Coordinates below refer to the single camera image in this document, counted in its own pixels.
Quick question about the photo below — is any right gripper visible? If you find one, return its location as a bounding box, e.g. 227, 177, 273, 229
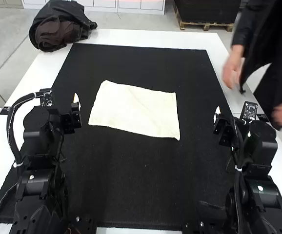
213, 105, 237, 147

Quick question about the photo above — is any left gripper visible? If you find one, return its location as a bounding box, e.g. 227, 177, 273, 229
60, 93, 83, 135

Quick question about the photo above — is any pale towel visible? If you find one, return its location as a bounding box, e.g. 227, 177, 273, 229
88, 79, 181, 141

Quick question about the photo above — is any black jacket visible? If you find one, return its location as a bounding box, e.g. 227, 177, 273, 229
28, 0, 98, 52

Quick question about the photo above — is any person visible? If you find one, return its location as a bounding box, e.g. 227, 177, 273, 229
222, 0, 282, 169

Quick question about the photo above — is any wooden pallet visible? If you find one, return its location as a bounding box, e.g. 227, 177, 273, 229
174, 2, 236, 32

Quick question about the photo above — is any black mat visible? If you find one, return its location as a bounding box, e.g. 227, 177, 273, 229
0, 42, 239, 231

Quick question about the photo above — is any black stack of sheets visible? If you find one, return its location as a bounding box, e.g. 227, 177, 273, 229
174, 0, 244, 24

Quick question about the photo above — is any grey cupboard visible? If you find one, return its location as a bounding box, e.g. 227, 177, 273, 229
21, 0, 166, 12

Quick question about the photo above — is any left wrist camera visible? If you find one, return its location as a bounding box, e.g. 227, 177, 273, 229
39, 88, 56, 108

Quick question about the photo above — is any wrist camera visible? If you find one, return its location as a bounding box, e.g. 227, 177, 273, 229
240, 100, 259, 121
39, 88, 56, 108

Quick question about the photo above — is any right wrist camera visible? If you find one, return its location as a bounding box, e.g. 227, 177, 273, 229
240, 100, 259, 121

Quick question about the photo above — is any black cable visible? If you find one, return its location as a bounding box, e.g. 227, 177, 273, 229
6, 92, 38, 169

